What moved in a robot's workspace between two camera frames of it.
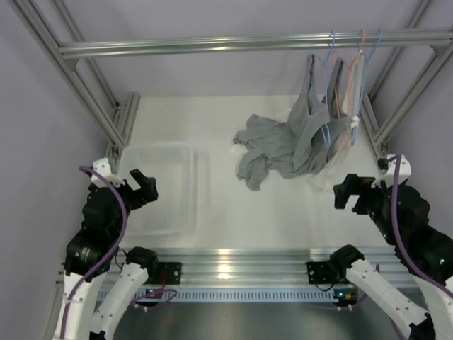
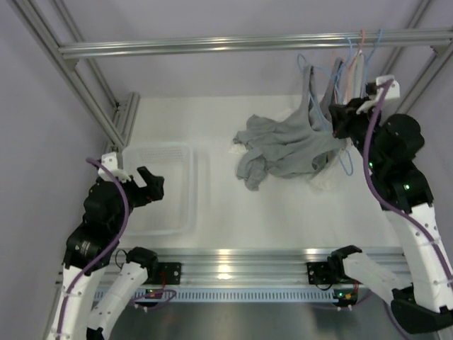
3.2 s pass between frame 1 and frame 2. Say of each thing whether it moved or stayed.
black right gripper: moved
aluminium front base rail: stayed
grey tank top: moved
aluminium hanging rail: stayed
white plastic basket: stayed
